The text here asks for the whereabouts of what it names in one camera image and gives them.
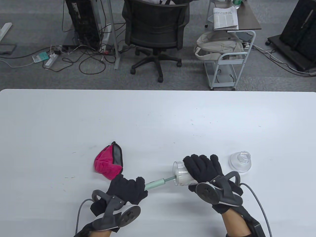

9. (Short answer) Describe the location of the grey left glove cable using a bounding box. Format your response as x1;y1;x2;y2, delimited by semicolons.
74;199;93;237

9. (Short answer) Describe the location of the black right forearm strap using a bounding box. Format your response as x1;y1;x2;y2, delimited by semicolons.
237;205;267;237

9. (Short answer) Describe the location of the clear plastic shaker cup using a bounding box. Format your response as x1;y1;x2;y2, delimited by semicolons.
172;160;199;187

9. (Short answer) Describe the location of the person's left forearm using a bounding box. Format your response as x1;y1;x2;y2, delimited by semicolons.
90;230;113;237

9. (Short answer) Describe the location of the black forearm strap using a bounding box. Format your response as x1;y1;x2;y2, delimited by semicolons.
237;205;267;237
75;222;99;237

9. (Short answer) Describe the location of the brown side table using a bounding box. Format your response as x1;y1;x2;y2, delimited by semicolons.
205;0;262;31

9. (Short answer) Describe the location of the beige backpack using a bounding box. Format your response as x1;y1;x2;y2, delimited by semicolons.
194;31;245;61

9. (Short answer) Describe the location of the clear plastic shaker lid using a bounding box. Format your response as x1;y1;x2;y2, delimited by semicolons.
229;151;252;174

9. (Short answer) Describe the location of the folded newspaper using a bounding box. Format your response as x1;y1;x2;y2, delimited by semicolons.
213;7;239;30

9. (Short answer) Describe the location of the grey left hand controller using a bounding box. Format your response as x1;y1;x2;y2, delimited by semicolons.
92;190;141;230

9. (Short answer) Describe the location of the grey metal desk leg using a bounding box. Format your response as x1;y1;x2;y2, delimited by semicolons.
108;0;121;70

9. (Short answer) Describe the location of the white metal cart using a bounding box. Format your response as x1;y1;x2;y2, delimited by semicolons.
204;30;256;91

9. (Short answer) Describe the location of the tangle of black cables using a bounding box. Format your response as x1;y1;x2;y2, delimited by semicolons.
62;37;124;74

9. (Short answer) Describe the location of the grey glove cable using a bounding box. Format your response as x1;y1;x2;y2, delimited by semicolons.
74;199;93;237
241;183;272;237

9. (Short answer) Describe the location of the white floor cable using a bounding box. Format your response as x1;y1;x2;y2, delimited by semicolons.
252;44;316;76

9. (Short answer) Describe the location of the pink and grey cloth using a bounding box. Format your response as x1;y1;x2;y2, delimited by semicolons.
94;141;123;181

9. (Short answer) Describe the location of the white power strip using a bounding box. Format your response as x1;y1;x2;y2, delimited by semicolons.
44;53;59;69

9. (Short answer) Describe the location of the green-handled white sponge cup brush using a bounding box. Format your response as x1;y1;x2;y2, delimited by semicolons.
144;173;198;191

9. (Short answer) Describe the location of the grey right glove cable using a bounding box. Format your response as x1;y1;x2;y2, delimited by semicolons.
241;183;272;237

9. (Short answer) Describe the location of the person's left hand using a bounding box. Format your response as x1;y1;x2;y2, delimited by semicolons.
90;174;148;232

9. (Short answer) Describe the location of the dark grey floor plate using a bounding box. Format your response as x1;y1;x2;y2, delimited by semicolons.
0;44;17;55

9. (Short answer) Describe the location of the black computer tower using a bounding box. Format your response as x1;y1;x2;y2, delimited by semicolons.
65;0;103;51

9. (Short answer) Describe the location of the person's right forearm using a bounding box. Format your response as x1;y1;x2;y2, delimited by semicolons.
221;213;252;237

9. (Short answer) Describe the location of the black mesh office chair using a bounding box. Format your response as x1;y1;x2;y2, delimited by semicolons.
122;0;190;83

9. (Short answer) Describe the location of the black left forearm strap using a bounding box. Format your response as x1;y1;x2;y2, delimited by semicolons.
75;222;99;237

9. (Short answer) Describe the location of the white desk foot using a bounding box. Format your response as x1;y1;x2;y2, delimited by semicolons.
0;22;13;42
101;23;112;47

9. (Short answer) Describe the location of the person's right hand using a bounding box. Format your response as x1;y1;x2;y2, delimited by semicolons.
183;154;243;214

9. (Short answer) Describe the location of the black rolling cabinet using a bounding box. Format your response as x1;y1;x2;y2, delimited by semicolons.
265;0;316;72

